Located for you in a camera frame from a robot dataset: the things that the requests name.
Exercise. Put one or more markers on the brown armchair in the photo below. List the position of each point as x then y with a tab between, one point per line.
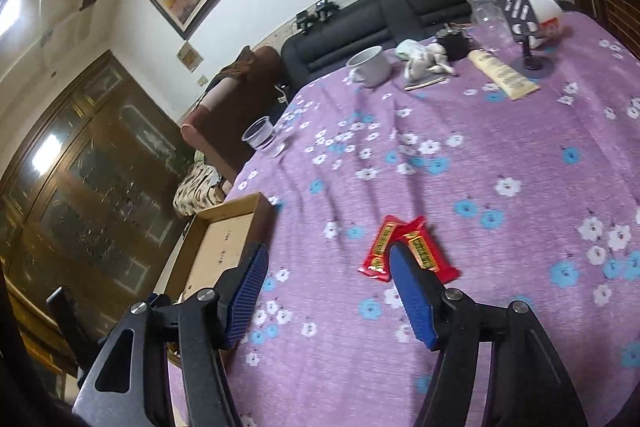
220	122

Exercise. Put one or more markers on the white plush toy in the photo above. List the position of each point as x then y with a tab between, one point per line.
425	57

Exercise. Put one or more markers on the white plastic bottle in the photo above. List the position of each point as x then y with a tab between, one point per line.
547	17

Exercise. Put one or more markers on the clear plastic cup with water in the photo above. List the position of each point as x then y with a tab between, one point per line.
259	134

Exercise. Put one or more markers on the wall socket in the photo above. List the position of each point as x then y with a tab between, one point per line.
202	81

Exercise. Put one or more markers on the flat brown card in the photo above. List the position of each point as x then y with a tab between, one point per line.
425	83

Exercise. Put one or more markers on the white ceramic mug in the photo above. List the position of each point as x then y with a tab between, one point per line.
372	67

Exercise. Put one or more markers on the empty clear plastic cup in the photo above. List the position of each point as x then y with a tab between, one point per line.
487	24

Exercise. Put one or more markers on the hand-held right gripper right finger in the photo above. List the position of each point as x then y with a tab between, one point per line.
410	297

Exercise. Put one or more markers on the red snack packet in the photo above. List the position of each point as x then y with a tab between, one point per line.
377	254
430	252

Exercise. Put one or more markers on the black camera device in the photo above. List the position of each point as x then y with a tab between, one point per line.
304	21
326	8

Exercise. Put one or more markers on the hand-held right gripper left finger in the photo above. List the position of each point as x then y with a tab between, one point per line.
247	294

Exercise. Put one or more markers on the dark brown jacket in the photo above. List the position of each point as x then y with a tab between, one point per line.
239	64

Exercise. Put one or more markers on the black leather sofa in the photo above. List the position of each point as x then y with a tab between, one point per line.
350	27

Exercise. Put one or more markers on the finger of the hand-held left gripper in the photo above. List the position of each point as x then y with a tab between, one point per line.
62	312

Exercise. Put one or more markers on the shallow cardboard box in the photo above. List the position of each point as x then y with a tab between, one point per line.
215	237

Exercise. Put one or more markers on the small black device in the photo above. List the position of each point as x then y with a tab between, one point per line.
455	44

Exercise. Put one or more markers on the black phone stand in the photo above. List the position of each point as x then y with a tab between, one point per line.
520	12

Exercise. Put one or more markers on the small wall calendar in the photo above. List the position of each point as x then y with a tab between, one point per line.
190	56

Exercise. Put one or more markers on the patterned blanket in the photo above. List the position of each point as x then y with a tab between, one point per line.
197	189

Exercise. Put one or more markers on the cream tube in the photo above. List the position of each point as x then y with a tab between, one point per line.
502	74

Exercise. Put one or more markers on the glass-door wooden cabinet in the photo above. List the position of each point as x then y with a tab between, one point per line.
90	187

